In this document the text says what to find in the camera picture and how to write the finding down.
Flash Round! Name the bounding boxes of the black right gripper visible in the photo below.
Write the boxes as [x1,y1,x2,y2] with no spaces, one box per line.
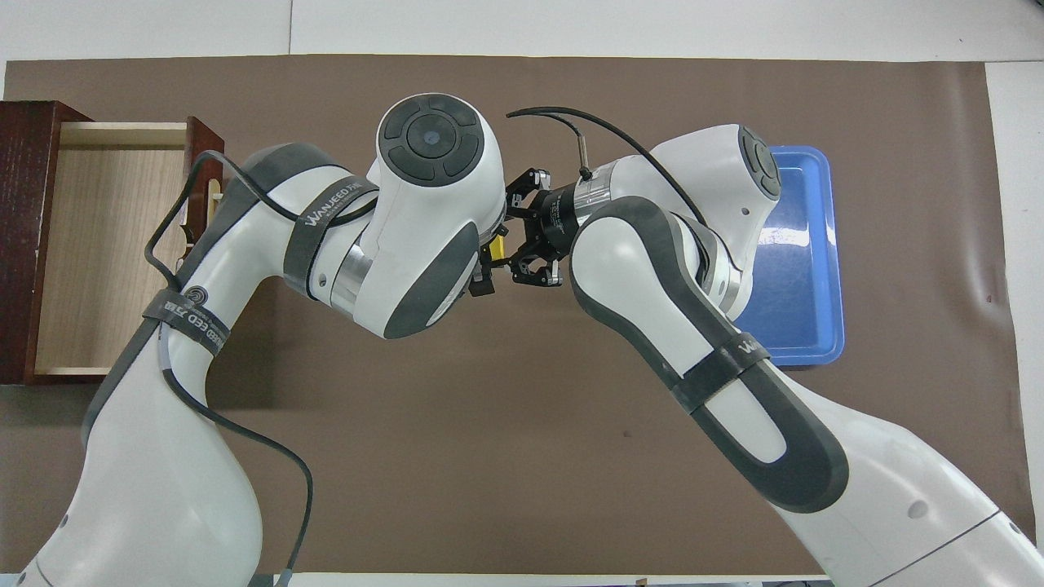
[468,168,583,298]

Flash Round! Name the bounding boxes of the blue plastic tray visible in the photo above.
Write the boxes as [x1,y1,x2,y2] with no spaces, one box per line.
[730,146,846,368]

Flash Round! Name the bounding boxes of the left arm gripper cable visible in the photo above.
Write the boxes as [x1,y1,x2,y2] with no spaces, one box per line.
[144,149,316,587]

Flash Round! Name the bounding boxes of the brown table mat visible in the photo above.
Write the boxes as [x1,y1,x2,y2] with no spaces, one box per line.
[0,54,1038,576]

